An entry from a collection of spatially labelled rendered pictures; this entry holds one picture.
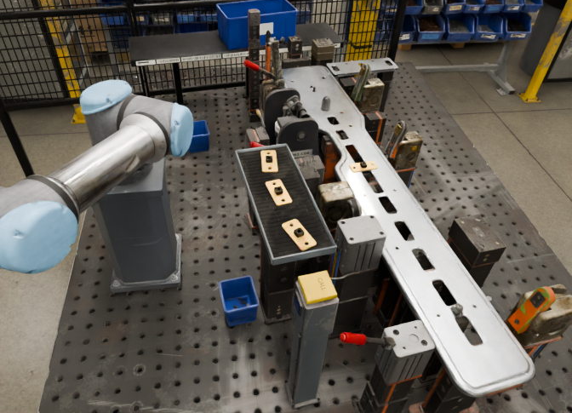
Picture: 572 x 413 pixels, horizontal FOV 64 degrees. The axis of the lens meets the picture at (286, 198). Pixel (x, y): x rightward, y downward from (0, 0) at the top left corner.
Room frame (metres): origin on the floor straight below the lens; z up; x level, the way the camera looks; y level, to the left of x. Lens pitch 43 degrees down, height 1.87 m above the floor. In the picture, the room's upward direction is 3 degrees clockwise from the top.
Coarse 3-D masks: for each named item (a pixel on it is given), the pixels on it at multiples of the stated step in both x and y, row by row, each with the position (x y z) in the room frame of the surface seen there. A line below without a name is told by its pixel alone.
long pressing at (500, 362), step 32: (320, 96) 1.50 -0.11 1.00; (320, 128) 1.29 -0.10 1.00; (352, 128) 1.31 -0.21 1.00; (352, 160) 1.13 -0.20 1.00; (384, 160) 1.14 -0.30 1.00; (384, 192) 0.98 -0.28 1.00; (384, 224) 0.86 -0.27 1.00; (416, 224) 0.86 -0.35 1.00; (384, 256) 0.74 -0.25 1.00; (448, 256) 0.76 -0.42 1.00; (416, 288) 0.65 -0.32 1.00; (448, 288) 0.66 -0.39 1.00; (448, 320) 0.57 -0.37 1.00; (480, 320) 0.57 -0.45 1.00; (448, 352) 0.49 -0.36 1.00; (480, 352) 0.50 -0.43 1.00; (512, 352) 0.50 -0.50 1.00; (480, 384) 0.43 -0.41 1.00; (512, 384) 0.43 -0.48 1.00
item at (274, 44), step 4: (272, 40) 1.48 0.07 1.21; (280, 40) 1.50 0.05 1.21; (284, 40) 1.49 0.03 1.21; (268, 44) 1.48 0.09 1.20; (272, 44) 1.47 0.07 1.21; (276, 44) 1.47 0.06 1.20; (284, 44) 1.49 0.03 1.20; (272, 48) 1.47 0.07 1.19; (276, 48) 1.47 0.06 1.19; (272, 52) 1.47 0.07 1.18; (276, 52) 1.47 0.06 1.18; (272, 56) 1.49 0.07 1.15; (276, 56) 1.47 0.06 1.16; (272, 60) 1.50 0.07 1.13; (276, 60) 1.47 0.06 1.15; (280, 60) 1.48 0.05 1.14; (272, 64) 1.50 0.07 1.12; (276, 64) 1.47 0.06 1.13; (280, 64) 1.48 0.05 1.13; (276, 68) 1.47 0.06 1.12; (280, 68) 1.48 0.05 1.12; (276, 72) 1.47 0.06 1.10; (280, 72) 1.48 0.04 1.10; (276, 76) 1.48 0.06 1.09; (280, 76) 1.48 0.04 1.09
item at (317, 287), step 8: (320, 272) 0.56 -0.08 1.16; (304, 280) 0.54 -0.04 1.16; (312, 280) 0.54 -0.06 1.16; (320, 280) 0.54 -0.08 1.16; (328, 280) 0.54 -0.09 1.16; (304, 288) 0.52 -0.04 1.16; (312, 288) 0.52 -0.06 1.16; (320, 288) 0.52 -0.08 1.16; (328, 288) 0.52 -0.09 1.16; (312, 296) 0.50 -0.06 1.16; (320, 296) 0.50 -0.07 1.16; (328, 296) 0.50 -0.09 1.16; (336, 296) 0.51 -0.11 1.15
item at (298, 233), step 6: (288, 222) 0.68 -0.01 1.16; (294, 222) 0.69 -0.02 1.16; (288, 228) 0.67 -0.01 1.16; (294, 228) 0.67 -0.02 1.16; (300, 228) 0.66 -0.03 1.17; (294, 234) 0.65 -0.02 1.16; (300, 234) 0.65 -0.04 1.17; (306, 234) 0.65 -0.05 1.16; (294, 240) 0.63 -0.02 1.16; (300, 240) 0.64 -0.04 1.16; (306, 240) 0.64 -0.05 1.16; (312, 240) 0.64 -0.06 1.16; (300, 246) 0.62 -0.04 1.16; (306, 246) 0.62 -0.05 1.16; (312, 246) 0.62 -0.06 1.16
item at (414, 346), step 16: (416, 320) 0.53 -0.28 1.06; (400, 336) 0.49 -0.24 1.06; (416, 336) 0.49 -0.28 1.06; (384, 352) 0.48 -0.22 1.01; (400, 352) 0.45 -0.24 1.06; (416, 352) 0.46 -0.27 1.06; (432, 352) 0.47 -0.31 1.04; (384, 368) 0.47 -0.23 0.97; (400, 368) 0.45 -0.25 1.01; (416, 368) 0.46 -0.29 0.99; (368, 384) 0.50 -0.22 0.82; (384, 384) 0.46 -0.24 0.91; (400, 384) 0.46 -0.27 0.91; (352, 400) 0.51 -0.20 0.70; (368, 400) 0.48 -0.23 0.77; (384, 400) 0.45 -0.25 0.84; (400, 400) 0.46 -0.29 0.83
